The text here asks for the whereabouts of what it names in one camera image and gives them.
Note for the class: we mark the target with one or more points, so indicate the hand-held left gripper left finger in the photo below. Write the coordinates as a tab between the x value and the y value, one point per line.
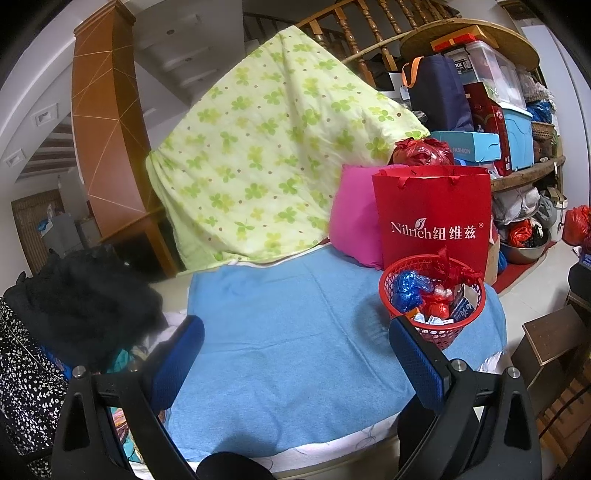
180	360

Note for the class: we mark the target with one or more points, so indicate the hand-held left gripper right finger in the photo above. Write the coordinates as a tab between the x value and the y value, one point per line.
415	364

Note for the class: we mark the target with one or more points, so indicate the red mesh plastic basket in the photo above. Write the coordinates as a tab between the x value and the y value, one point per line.
443	334

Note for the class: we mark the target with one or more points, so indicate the red plastic bag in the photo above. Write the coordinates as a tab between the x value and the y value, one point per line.
521	233
422	152
578	226
436	307
444	263

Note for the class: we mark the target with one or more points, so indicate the small blue packet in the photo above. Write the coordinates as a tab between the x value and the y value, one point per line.
461	308

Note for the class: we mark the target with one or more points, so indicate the blue plastic bag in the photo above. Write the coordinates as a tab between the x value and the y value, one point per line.
411	288
539	110

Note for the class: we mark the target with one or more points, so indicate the teal garment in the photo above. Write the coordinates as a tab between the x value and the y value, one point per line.
123	357

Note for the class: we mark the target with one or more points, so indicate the orange striped cloth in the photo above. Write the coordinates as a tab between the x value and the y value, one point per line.
119	422

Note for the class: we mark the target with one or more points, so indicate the blue towel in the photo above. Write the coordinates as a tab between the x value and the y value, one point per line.
286	332

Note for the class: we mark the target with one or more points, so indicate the black clothing pile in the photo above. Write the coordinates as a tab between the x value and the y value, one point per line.
87	300

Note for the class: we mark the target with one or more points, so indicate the person's black trouser leg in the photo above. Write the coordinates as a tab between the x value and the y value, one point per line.
235	468

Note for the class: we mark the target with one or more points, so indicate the red floor mat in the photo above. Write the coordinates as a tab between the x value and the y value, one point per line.
510	279

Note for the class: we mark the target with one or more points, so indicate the dark wooden stool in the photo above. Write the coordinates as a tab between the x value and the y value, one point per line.
549	341

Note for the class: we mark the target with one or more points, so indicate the metal basin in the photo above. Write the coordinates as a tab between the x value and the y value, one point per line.
526	256

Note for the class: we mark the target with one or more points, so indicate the black white-dotted dress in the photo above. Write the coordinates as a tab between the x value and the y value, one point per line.
27	392

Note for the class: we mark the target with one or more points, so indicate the pink pillow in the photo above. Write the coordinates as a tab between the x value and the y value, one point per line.
353	217

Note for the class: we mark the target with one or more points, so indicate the red paper shopping bag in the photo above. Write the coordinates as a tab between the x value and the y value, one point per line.
429	203

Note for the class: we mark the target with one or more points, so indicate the grey box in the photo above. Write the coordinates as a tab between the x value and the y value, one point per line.
69	235

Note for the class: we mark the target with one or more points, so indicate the grey cloth bundle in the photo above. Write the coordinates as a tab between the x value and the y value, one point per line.
521	205

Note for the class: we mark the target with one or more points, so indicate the brown wooden door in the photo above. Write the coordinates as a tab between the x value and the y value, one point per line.
30	230

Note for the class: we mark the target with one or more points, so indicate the round bamboo tray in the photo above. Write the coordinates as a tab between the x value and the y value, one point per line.
526	177
517	44

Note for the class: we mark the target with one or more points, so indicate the green clover print quilt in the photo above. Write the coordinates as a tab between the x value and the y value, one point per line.
258	152

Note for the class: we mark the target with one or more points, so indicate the light blue cardboard box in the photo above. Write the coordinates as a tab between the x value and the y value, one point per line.
466	147

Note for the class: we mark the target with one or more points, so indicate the red gift box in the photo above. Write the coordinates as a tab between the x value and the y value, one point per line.
487	129

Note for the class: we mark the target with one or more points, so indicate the blue plastic storage box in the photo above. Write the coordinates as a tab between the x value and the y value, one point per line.
519	138

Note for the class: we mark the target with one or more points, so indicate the orange wooden cabinet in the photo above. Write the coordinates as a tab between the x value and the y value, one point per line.
106	115

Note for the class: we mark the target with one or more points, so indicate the recessed ceiling light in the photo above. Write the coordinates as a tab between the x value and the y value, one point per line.
45	115
14	159

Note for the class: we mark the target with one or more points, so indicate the woven basket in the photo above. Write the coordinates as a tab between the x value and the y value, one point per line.
544	131

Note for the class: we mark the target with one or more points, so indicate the white paper bag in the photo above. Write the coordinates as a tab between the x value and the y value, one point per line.
398	85

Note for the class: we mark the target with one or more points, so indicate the clear plastic storage box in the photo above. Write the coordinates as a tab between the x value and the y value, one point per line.
494	74

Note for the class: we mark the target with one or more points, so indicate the bamboo pole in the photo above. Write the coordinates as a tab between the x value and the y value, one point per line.
374	45

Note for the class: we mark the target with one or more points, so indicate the flat orange box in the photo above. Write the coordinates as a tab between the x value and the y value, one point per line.
464	38

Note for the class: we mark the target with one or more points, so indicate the wooden stair railing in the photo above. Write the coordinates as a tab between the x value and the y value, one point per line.
369	27

